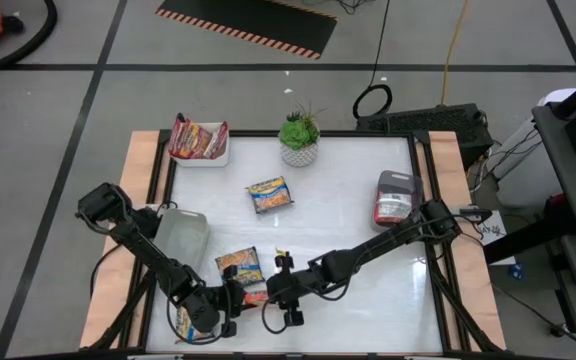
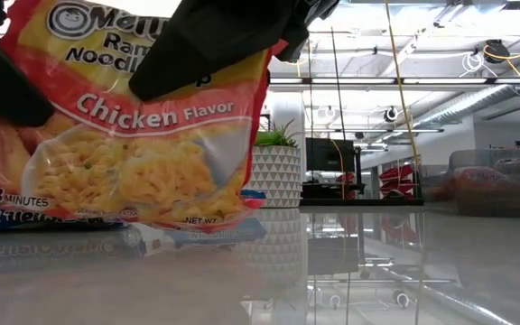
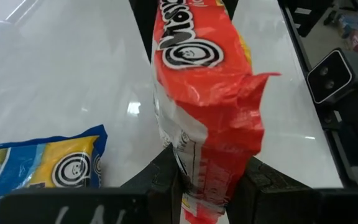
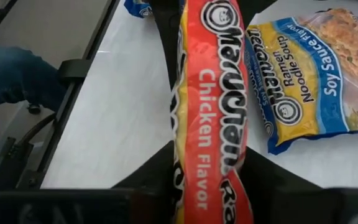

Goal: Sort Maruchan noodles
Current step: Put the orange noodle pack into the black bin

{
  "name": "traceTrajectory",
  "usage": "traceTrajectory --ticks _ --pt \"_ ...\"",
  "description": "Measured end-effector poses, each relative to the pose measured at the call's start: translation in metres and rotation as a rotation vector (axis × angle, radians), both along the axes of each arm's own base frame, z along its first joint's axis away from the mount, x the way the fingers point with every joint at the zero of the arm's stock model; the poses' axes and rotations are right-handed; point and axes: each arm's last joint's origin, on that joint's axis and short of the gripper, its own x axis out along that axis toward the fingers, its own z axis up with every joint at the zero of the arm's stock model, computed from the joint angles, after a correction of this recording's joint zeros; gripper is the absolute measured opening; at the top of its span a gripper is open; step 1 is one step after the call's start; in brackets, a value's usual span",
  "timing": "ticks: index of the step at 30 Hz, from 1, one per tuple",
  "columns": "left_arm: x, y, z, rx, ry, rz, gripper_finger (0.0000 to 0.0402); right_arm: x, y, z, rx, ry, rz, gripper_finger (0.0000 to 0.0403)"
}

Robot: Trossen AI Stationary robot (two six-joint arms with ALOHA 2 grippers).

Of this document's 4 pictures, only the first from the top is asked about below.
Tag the black computer case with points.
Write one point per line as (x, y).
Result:
(433, 122)

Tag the clear plastic bin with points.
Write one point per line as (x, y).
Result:
(183, 235)

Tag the black hazard-striped floor mat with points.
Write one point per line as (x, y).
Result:
(248, 20)

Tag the grey translucent plastic bin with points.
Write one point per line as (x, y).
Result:
(393, 180)

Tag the small blue floor object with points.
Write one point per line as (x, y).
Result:
(516, 271)

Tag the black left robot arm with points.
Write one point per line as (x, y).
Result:
(153, 255)

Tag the orange chicken ramen pack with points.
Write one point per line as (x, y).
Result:
(256, 298)
(393, 210)

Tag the black metal table frame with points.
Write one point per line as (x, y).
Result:
(348, 134)

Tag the red roast beef ramen pack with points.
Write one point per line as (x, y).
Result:
(197, 140)
(218, 141)
(177, 137)

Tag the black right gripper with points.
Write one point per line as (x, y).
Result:
(293, 290)

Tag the grey adapter box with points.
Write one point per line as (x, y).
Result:
(470, 214)

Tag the white paper sheet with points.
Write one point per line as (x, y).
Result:
(495, 235)

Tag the succulent plant in patterned pot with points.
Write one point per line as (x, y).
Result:
(299, 155)

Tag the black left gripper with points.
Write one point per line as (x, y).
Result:
(208, 307)

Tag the black desk leg beam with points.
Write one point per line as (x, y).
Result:
(528, 240)

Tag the white plastic bin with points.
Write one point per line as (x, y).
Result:
(203, 162)

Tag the light wooden side board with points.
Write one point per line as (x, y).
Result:
(442, 145)
(102, 315)

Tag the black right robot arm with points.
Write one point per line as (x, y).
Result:
(383, 242)

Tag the white computer tower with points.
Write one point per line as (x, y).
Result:
(518, 150)

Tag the blue soy sauce ramen pack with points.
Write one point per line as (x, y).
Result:
(269, 195)
(248, 262)
(184, 327)

